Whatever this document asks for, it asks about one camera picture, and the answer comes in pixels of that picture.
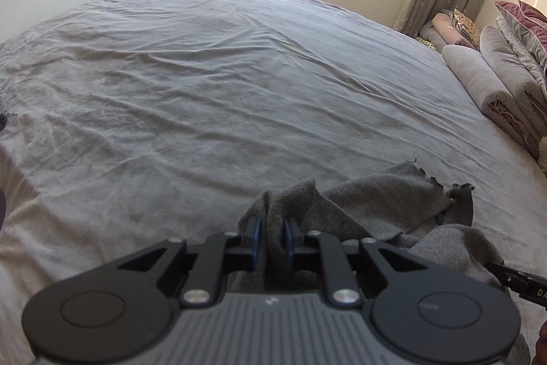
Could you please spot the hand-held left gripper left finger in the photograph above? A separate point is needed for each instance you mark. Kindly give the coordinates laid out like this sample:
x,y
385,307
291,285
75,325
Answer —
x,y
255,239

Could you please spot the bed with grey sheet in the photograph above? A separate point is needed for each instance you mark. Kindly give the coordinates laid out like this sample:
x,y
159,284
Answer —
x,y
213,91

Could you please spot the floral patterned cloth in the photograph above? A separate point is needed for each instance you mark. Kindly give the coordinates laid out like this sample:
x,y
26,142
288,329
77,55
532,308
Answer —
x,y
427,44

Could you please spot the pink velvet pillow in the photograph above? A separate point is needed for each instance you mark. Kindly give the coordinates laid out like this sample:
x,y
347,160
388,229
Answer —
x,y
530,23

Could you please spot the light grey pillow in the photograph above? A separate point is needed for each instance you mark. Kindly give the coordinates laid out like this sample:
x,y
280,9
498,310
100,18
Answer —
x,y
515,40

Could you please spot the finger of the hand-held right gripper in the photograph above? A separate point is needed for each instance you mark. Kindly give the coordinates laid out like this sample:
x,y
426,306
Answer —
x,y
513,281

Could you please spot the beige pillows by curtain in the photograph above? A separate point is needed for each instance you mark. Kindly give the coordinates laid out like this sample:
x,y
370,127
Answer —
x,y
444,27

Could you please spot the person's right forearm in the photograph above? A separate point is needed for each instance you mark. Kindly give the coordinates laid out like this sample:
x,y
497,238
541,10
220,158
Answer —
x,y
543,343

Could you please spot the grey ruffled knit top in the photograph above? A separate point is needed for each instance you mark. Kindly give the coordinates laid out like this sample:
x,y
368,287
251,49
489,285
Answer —
x,y
363,202

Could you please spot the patterned cushion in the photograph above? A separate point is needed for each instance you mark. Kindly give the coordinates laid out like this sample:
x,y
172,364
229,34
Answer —
x,y
466,23

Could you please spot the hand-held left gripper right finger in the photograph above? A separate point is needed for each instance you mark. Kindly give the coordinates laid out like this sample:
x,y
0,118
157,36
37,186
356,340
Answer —
x,y
290,239

